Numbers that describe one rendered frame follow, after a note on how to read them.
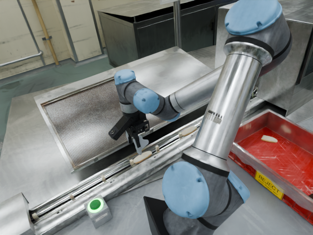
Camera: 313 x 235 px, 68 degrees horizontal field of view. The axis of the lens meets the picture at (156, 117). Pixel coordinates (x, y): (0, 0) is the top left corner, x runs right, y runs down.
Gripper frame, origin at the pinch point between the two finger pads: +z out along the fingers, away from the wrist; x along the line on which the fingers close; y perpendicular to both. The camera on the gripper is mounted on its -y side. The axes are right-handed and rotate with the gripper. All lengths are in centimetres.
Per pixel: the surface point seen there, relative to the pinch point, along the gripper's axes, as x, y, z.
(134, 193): -12.6, -8.6, 11.0
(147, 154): -0.4, 5.7, 6.9
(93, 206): -14.1, -24.8, 2.4
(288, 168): -42, 50, 10
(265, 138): -25, 57, 9
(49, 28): 371, 38, 28
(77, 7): 342, 86, 1
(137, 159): -0.4, 0.2, 7.0
